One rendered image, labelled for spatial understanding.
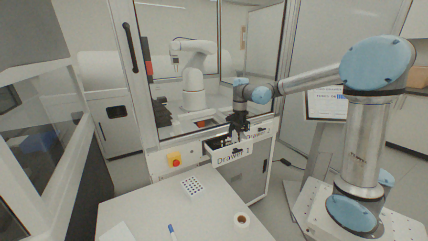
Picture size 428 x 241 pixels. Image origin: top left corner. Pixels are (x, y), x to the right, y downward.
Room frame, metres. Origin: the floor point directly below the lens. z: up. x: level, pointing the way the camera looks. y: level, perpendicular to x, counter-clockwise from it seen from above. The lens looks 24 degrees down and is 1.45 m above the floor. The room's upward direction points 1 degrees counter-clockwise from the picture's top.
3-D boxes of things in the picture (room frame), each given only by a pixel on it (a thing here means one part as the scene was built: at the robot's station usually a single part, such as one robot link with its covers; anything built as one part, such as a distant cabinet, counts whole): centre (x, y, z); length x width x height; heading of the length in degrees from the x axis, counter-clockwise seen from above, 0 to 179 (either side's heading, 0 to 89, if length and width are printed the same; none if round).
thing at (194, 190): (0.64, 0.15, 0.78); 0.12 x 0.08 x 0.04; 38
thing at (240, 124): (0.78, -0.11, 1.11); 0.09 x 0.08 x 0.12; 30
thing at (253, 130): (1.10, -0.29, 0.87); 0.29 x 0.02 x 0.11; 120
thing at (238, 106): (0.79, -0.11, 1.19); 0.08 x 0.08 x 0.05
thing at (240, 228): (0.45, -0.09, 0.78); 0.07 x 0.07 x 0.04
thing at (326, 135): (1.18, -0.92, 0.51); 0.50 x 0.45 x 1.02; 171
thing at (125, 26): (0.71, 0.35, 1.45); 0.05 x 0.03 x 0.19; 30
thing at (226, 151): (0.83, -0.08, 0.87); 0.29 x 0.02 x 0.11; 120
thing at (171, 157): (0.76, 0.26, 0.88); 0.07 x 0.05 x 0.07; 120
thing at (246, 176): (1.38, 0.18, 0.40); 1.03 x 0.95 x 0.80; 120
